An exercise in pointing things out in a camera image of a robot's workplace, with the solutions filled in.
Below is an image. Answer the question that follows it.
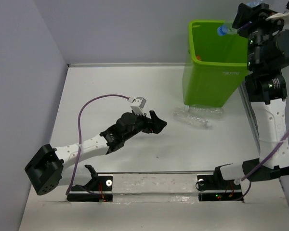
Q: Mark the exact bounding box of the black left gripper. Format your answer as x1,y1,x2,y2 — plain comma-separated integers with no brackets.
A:
122,110,166,141

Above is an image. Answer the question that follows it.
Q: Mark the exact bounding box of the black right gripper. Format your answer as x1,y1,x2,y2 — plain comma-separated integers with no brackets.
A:
231,3,289,71

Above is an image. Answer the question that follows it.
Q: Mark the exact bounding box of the blue cap water bottle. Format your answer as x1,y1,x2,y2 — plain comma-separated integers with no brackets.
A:
217,0,264,36

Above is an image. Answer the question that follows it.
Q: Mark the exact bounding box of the large clear crushed bottle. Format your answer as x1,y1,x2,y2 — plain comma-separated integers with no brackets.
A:
173,108,211,129

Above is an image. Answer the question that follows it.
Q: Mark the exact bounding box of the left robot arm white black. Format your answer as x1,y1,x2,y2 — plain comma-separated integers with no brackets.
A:
25,111,167,195

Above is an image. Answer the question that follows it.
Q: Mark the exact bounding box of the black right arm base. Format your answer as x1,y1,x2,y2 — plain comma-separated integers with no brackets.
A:
195,166,244,202

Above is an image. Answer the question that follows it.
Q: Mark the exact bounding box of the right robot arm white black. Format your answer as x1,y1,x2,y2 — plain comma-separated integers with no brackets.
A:
212,0,289,189

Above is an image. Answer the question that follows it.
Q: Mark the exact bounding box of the green plastic bin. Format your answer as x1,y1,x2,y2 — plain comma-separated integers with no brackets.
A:
182,20,248,107

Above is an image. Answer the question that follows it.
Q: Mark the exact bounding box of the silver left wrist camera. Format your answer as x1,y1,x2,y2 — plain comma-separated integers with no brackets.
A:
130,97,146,116

